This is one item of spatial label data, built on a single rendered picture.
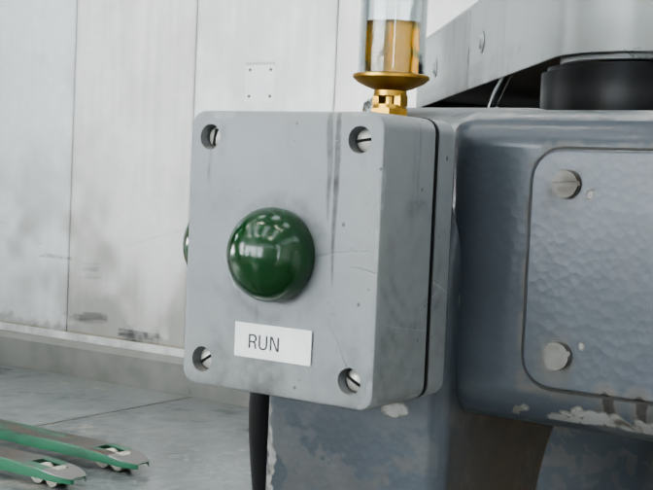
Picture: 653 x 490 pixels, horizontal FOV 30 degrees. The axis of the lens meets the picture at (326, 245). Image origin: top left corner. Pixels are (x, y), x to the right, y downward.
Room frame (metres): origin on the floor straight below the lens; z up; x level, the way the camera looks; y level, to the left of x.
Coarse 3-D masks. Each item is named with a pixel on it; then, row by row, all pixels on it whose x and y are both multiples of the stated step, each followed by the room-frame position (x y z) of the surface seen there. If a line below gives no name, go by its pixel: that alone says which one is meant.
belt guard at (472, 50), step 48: (480, 0) 0.69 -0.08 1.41; (528, 0) 0.58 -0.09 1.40; (576, 0) 0.51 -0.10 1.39; (624, 0) 0.49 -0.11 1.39; (432, 48) 0.85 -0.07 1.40; (480, 48) 0.68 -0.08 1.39; (528, 48) 0.57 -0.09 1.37; (576, 48) 0.51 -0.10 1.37; (624, 48) 0.49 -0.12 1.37; (432, 96) 0.84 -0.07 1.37; (480, 96) 0.91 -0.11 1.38; (528, 96) 0.89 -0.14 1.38
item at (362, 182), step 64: (192, 128) 0.40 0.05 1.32; (256, 128) 0.39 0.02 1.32; (320, 128) 0.37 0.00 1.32; (384, 128) 0.36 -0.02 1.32; (448, 128) 0.40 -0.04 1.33; (192, 192) 0.40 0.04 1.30; (256, 192) 0.39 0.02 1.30; (320, 192) 0.37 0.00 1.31; (384, 192) 0.36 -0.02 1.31; (448, 192) 0.40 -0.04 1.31; (192, 256) 0.40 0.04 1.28; (320, 256) 0.37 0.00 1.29; (384, 256) 0.36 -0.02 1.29; (448, 256) 0.40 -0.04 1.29; (192, 320) 0.40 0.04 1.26; (256, 320) 0.39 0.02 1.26; (320, 320) 0.37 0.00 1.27; (384, 320) 0.37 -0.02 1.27; (256, 384) 0.39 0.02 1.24; (320, 384) 0.37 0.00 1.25; (384, 384) 0.37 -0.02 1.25
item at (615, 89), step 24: (552, 72) 0.52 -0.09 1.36; (576, 72) 0.50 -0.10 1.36; (600, 72) 0.49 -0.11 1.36; (624, 72) 0.49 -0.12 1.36; (648, 72) 0.48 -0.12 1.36; (552, 96) 0.51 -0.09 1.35; (576, 96) 0.50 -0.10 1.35; (600, 96) 0.49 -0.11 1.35; (624, 96) 0.49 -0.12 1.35; (648, 96) 0.48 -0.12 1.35
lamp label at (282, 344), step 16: (240, 336) 0.39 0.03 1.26; (256, 336) 0.39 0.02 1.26; (272, 336) 0.38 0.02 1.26; (288, 336) 0.38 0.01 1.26; (304, 336) 0.37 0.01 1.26; (240, 352) 0.39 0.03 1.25; (256, 352) 0.39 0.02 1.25; (272, 352) 0.38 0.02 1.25; (288, 352) 0.38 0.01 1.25; (304, 352) 0.37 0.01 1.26
